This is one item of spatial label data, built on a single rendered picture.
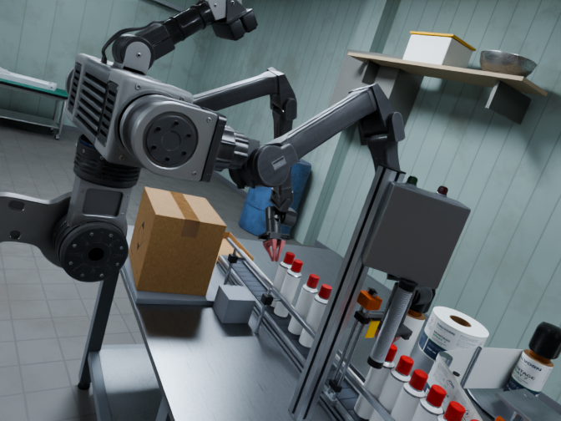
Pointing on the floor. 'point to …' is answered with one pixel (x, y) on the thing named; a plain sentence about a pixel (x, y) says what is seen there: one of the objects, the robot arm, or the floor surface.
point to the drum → (251, 217)
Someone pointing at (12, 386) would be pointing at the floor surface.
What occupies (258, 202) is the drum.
